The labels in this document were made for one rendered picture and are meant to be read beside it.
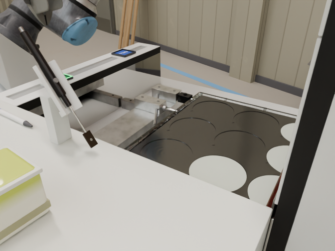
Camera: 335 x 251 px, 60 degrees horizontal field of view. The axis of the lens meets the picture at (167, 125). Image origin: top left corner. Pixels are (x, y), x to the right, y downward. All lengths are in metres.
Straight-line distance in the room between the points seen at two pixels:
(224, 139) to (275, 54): 2.68
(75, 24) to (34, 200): 0.74
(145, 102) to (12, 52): 0.50
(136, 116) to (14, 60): 0.50
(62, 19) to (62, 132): 0.59
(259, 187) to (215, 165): 0.09
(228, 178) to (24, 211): 0.32
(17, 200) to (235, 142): 0.42
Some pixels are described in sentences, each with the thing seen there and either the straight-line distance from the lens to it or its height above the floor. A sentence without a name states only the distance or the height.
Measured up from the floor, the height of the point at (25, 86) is 0.96.
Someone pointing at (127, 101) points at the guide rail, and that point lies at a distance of 0.89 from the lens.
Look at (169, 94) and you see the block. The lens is 0.80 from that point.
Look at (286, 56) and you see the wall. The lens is 3.21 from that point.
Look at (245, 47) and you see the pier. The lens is 3.33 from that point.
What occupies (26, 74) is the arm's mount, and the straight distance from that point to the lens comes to 1.10.
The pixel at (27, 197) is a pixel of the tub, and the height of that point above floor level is 1.00.
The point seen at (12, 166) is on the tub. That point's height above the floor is 1.03.
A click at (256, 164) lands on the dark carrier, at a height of 0.90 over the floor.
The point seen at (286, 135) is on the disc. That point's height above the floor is 0.90.
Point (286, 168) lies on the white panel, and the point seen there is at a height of 1.03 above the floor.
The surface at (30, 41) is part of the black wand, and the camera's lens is 0.47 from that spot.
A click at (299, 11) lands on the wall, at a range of 3.10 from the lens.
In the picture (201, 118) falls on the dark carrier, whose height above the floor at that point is 0.90.
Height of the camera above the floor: 1.23
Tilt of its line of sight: 31 degrees down
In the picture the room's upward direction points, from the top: straight up
